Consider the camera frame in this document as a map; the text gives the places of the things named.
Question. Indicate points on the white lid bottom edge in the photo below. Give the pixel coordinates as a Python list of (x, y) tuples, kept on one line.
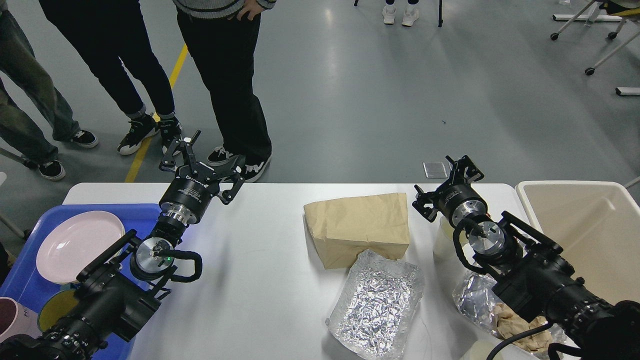
[(479, 350)]

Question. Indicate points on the white paper cup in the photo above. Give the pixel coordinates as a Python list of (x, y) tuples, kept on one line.
[(444, 247)]

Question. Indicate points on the pink plate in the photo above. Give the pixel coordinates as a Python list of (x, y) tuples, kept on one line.
[(76, 242)]

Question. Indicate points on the pink mug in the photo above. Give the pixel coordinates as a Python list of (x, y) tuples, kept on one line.
[(16, 319)]

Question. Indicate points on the beige plastic bin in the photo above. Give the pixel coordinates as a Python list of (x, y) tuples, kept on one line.
[(597, 223)]

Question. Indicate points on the blue plastic tray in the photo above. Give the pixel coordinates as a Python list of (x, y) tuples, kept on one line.
[(26, 285)]

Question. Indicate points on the crumpled foil with paper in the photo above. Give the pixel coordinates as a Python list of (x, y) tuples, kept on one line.
[(474, 298)]

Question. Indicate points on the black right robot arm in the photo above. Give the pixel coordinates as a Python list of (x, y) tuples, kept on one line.
[(531, 275)]

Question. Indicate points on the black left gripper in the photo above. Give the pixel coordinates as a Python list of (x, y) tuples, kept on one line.
[(195, 184)]

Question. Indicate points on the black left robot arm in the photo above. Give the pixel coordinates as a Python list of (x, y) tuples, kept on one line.
[(120, 290)]

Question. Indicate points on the person in grey sweater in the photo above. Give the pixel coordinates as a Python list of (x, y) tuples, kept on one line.
[(221, 37)]

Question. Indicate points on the brown paper bag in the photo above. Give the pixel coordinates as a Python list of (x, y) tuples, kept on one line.
[(344, 227)]

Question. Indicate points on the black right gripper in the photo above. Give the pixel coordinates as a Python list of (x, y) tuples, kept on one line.
[(458, 200)]

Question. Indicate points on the metal floor plate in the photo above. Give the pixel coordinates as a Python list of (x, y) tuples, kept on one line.
[(436, 170)]

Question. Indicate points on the aluminium foil tray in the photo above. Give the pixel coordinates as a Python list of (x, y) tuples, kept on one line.
[(377, 304)]

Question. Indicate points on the person in dark jeans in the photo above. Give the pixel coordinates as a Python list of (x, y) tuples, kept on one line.
[(111, 38)]

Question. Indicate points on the blue-grey mug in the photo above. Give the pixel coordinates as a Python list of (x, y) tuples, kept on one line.
[(58, 306)]

